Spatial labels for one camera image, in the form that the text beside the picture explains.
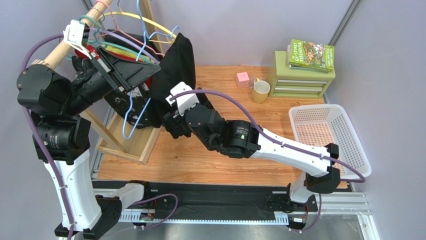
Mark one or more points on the green comic book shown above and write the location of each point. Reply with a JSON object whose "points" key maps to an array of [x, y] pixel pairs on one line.
{"points": [[310, 55]]}

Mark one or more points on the green drawer box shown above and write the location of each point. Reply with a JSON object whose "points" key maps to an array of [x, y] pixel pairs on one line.
{"points": [[294, 83]]}

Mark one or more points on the white plastic basket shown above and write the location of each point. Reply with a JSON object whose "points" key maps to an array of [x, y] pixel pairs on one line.
{"points": [[320, 124]]}

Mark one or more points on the black garment on rack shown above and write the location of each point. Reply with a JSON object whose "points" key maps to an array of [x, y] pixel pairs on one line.
{"points": [[150, 48]]}

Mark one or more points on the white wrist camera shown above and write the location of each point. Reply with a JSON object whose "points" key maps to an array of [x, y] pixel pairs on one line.
{"points": [[76, 34], [184, 102]]}

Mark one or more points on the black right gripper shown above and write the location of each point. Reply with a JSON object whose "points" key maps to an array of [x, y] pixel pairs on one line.
{"points": [[171, 123]]}

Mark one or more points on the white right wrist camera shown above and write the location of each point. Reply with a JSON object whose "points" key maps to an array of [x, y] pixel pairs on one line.
{"points": [[184, 102]]}

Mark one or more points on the black white-patterned trousers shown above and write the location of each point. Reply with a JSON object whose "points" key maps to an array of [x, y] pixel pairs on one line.
{"points": [[178, 65]]}

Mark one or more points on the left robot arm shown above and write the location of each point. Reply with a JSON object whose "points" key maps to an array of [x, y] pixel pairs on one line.
{"points": [[61, 135]]}

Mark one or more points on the wooden clothes rack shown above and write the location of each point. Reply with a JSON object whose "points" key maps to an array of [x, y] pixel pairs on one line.
{"points": [[137, 149]]}

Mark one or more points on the red garment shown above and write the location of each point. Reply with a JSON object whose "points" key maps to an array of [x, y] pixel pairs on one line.
{"points": [[82, 55]]}

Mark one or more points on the yellow mug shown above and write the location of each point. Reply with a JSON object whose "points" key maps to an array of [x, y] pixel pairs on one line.
{"points": [[260, 91]]}

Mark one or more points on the pink wire hanger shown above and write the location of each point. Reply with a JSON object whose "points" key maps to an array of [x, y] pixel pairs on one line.
{"points": [[142, 45]]}

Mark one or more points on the pink cube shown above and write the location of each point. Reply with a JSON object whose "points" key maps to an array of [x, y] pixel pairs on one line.
{"points": [[242, 80]]}

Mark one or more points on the yellow garment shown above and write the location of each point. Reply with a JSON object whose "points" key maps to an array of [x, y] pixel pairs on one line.
{"points": [[127, 55]]}

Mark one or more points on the yellow wire hanger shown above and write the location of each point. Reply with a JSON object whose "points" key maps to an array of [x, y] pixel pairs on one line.
{"points": [[169, 33]]}

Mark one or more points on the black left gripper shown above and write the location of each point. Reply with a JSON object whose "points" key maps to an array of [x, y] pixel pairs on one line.
{"points": [[129, 73]]}

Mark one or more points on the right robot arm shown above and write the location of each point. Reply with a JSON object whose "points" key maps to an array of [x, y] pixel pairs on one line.
{"points": [[240, 139]]}

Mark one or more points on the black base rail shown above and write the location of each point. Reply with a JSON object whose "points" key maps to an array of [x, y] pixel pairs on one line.
{"points": [[222, 204]]}

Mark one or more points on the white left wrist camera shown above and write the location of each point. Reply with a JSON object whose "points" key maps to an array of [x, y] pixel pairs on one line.
{"points": [[76, 34]]}

